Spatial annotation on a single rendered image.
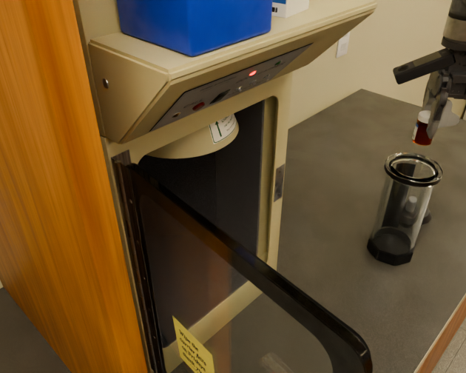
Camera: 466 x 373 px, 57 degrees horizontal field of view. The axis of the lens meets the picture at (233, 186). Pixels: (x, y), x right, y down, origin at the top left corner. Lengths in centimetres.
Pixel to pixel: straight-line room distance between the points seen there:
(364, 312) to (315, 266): 15
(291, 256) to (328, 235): 12
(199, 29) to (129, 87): 8
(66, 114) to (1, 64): 8
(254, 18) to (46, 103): 19
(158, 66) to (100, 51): 8
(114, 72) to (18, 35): 10
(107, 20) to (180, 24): 10
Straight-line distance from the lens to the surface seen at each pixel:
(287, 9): 48
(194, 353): 54
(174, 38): 37
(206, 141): 60
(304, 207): 112
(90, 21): 43
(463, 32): 98
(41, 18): 31
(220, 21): 37
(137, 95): 38
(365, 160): 136
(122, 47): 39
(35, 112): 35
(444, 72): 102
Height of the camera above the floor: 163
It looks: 35 degrees down
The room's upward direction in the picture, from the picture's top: straight up
